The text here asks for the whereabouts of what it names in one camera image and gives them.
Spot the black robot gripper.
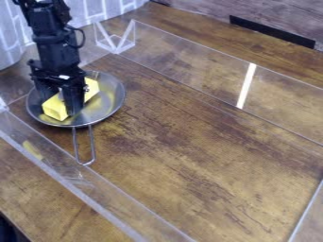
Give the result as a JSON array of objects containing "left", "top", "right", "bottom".
[{"left": 29, "top": 35, "right": 86, "bottom": 115}]

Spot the yellow butter block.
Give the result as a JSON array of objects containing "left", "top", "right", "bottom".
[{"left": 42, "top": 78, "right": 101, "bottom": 121}]

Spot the silver pan with wire handle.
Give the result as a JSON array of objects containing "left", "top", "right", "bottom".
[{"left": 27, "top": 71, "right": 127, "bottom": 165}]

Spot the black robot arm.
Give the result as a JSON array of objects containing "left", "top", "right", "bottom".
[{"left": 12, "top": 0, "right": 86, "bottom": 115}]

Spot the black strip on table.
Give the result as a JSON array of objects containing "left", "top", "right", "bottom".
[{"left": 230, "top": 15, "right": 315, "bottom": 49}]

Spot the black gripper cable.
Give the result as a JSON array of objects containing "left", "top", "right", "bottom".
[{"left": 65, "top": 26, "right": 87, "bottom": 49}]

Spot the clear acrylic barrier wall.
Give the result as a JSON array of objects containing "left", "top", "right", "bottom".
[{"left": 0, "top": 22, "right": 323, "bottom": 242}]

